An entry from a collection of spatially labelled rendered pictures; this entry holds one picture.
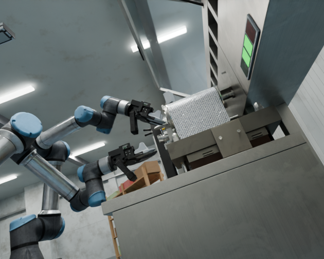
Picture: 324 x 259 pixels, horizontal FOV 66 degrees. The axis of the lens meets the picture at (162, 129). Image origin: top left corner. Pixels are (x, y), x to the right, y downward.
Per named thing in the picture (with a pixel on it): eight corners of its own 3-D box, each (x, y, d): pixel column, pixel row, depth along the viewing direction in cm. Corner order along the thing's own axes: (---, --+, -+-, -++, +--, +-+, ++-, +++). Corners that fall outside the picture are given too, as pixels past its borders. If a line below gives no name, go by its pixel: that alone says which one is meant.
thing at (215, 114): (185, 156, 107) (172, 119, 114) (238, 137, 105) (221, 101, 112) (185, 156, 106) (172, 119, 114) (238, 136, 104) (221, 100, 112)
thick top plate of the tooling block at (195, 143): (177, 169, 101) (173, 155, 103) (272, 134, 98) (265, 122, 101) (171, 160, 86) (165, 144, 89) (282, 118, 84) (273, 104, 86)
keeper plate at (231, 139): (222, 159, 83) (210, 130, 87) (251, 149, 82) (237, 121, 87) (223, 157, 81) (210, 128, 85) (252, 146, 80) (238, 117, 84)
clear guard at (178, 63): (159, 88, 231) (159, 88, 231) (211, 102, 215) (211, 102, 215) (118, -9, 135) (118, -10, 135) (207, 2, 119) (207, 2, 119)
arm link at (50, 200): (25, 242, 127) (37, 138, 142) (51, 238, 139) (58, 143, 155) (41, 243, 121) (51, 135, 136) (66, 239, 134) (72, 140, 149)
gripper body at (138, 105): (151, 103, 121) (130, 97, 125) (145, 118, 119) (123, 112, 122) (155, 110, 128) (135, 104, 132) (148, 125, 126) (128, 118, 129)
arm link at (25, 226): (4, 251, 115) (2, 221, 120) (31, 246, 126) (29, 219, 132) (20, 243, 111) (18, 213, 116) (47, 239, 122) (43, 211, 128)
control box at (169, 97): (170, 108, 190) (166, 97, 194) (177, 103, 187) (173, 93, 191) (165, 106, 185) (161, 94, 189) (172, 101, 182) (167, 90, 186)
